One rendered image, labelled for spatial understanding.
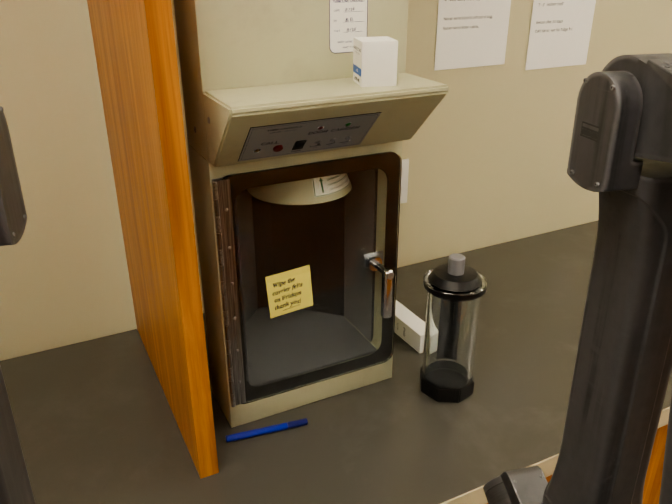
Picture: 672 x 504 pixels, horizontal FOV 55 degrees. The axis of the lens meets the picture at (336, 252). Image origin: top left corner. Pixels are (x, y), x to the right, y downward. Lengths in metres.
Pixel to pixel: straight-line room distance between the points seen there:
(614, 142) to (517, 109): 1.39
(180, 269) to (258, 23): 0.34
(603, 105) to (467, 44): 1.24
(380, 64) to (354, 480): 0.62
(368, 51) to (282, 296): 0.40
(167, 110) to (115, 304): 0.74
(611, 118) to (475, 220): 1.42
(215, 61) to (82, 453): 0.66
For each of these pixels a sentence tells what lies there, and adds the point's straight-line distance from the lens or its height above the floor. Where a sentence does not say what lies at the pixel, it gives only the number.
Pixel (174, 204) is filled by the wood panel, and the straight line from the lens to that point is 0.84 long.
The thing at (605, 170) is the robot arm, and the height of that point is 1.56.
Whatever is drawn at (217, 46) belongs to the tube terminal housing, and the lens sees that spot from 0.90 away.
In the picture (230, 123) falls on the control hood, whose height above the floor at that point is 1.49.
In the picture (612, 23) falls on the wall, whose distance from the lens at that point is 1.97.
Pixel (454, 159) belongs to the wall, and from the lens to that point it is 1.70.
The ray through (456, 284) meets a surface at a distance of 1.09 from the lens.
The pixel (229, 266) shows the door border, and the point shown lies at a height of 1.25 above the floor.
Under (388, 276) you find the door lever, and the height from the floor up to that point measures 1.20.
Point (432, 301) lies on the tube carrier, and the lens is 1.12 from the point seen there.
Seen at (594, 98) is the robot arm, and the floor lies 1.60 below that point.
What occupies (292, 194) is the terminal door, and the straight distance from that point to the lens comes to 0.98.
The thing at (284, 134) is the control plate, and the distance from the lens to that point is 0.87.
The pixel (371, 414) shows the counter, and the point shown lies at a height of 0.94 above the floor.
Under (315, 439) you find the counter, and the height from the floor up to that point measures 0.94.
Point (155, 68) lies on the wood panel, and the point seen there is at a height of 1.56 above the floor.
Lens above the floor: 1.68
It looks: 25 degrees down
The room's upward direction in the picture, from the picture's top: straight up
